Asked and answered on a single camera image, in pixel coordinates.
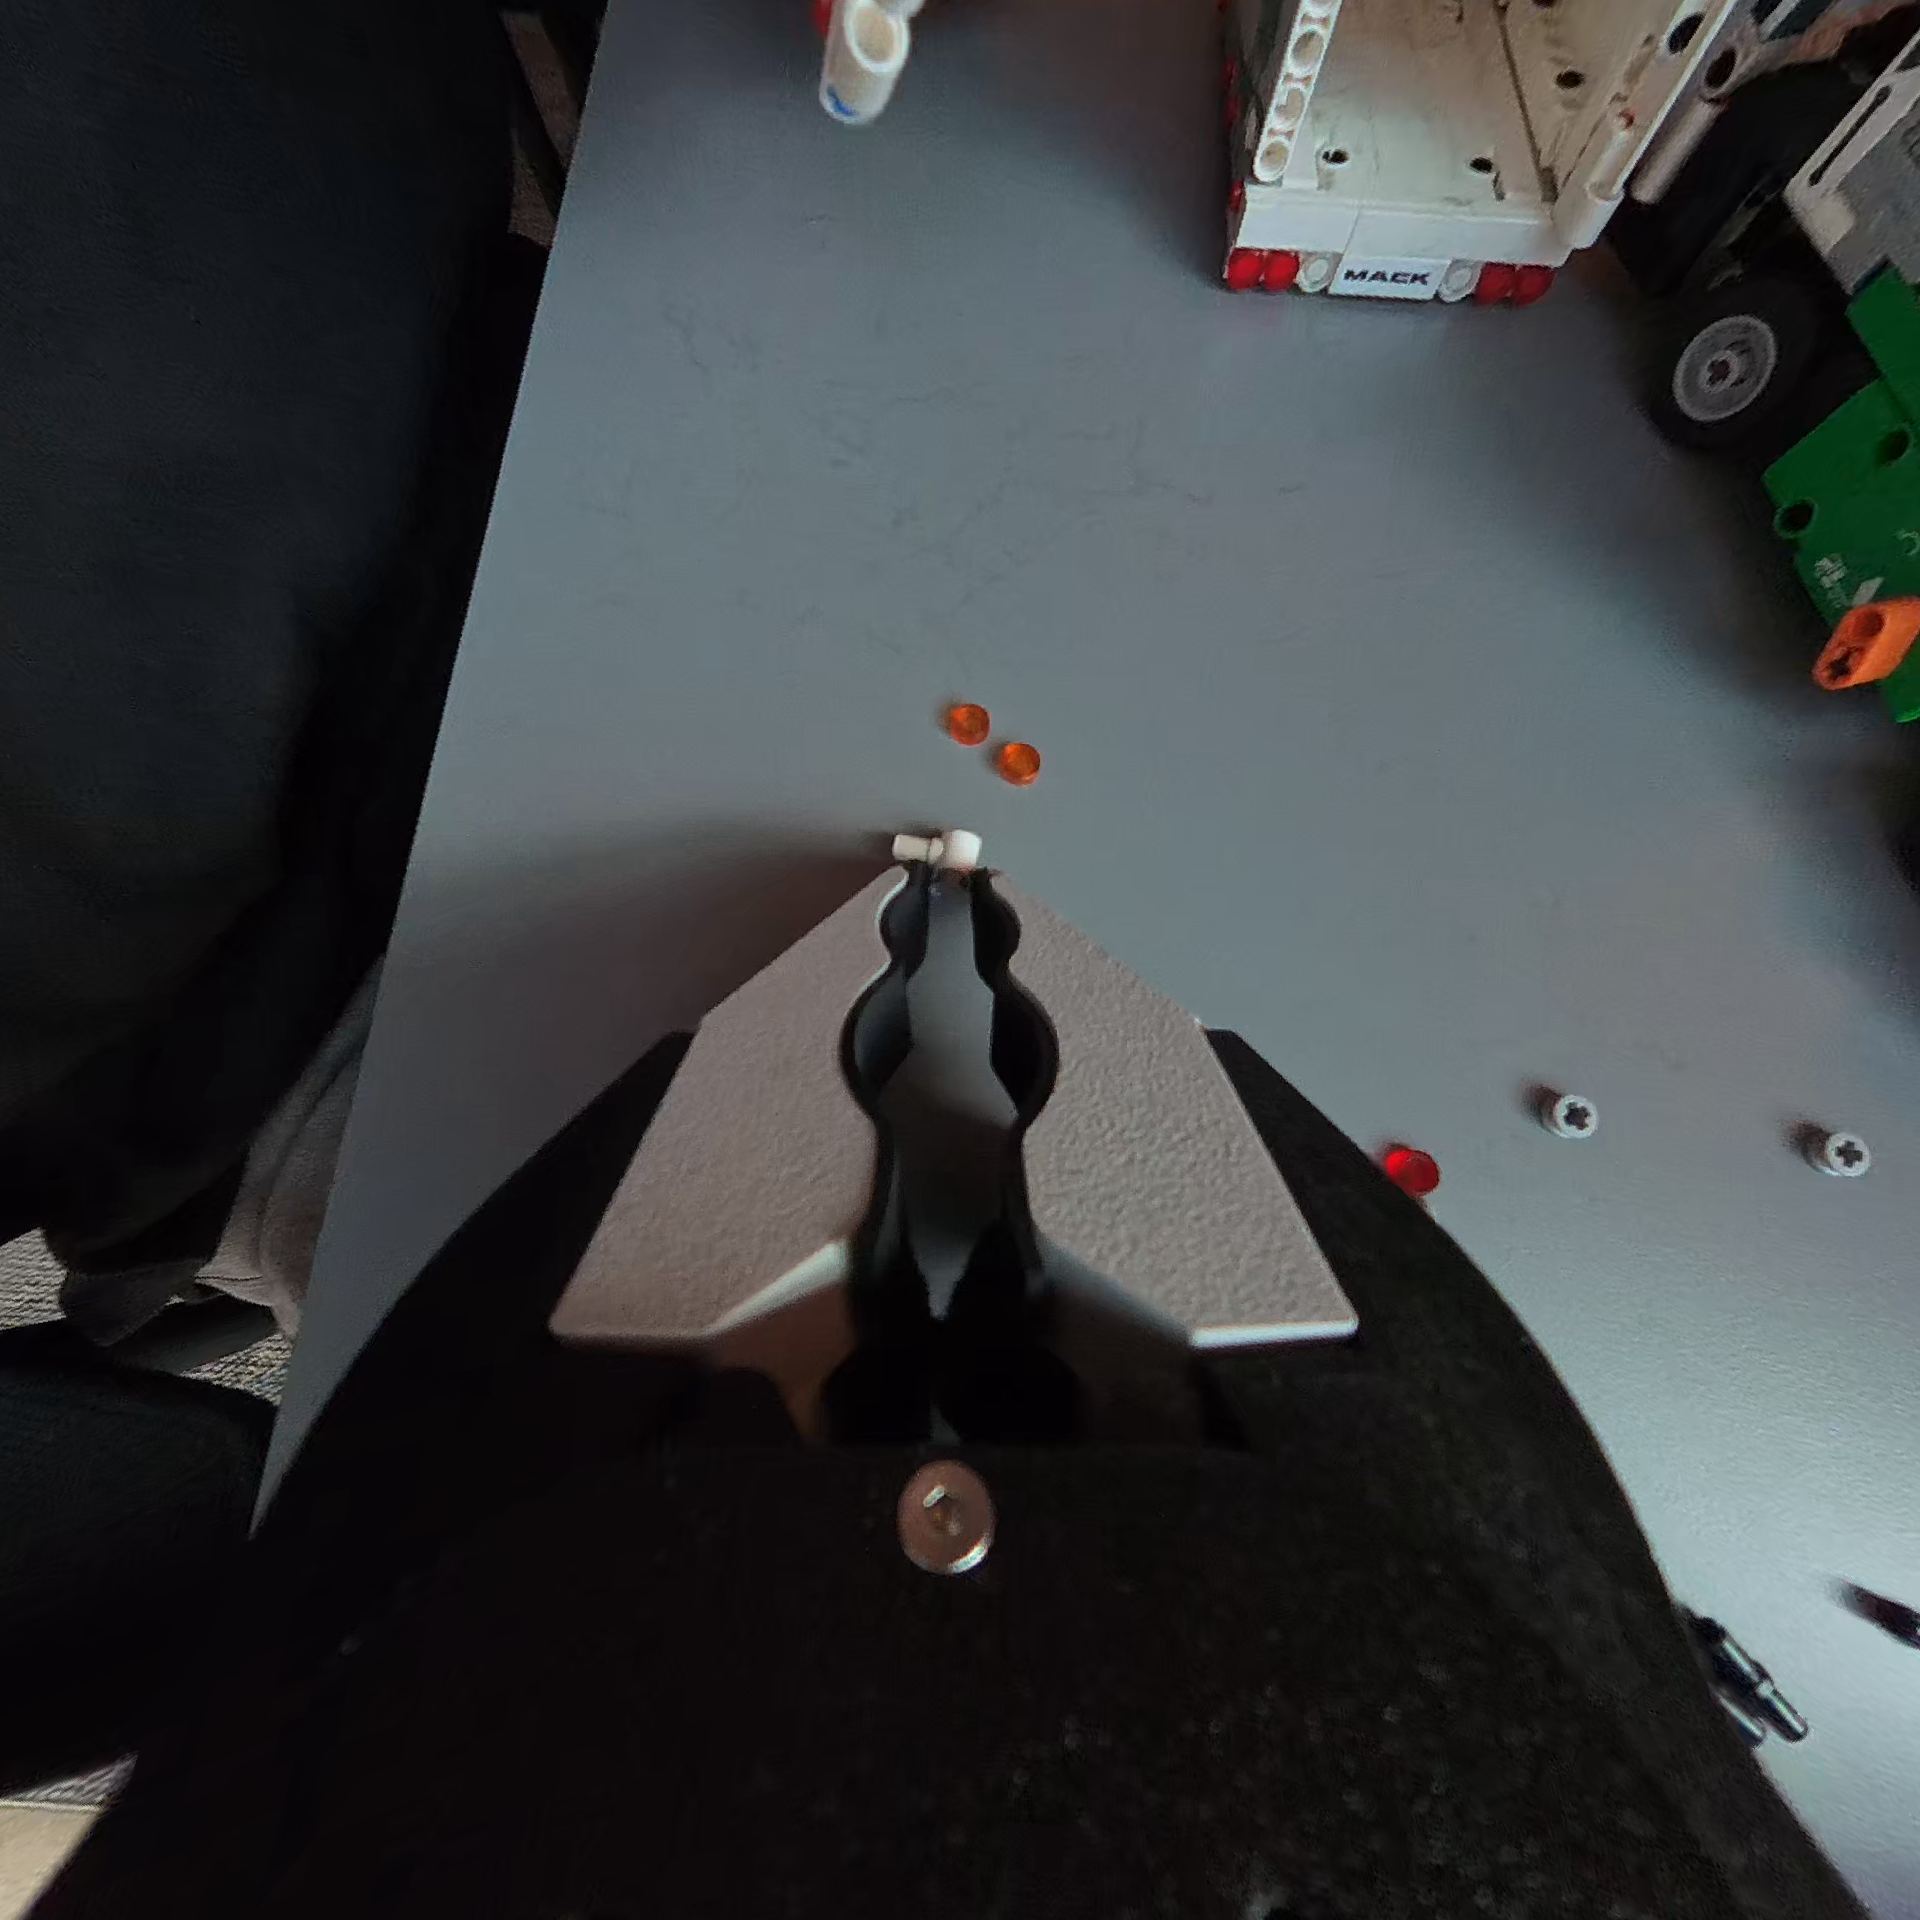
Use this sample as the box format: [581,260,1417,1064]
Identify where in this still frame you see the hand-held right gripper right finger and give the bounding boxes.
[968,874,1365,1445]

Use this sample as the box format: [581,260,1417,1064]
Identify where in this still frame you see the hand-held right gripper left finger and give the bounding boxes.
[549,867,920,1445]

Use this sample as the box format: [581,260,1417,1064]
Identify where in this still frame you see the white lego panel with pins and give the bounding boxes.
[815,0,928,127]

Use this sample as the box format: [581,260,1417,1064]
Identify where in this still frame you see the lego truck chassis with cab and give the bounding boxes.
[1605,0,1920,730]

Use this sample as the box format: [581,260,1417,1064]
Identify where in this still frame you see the white lego garbage body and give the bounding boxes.
[1219,0,1704,309]

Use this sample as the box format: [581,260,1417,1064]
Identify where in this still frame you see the person's legs in dark trousers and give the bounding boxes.
[0,961,377,1802]

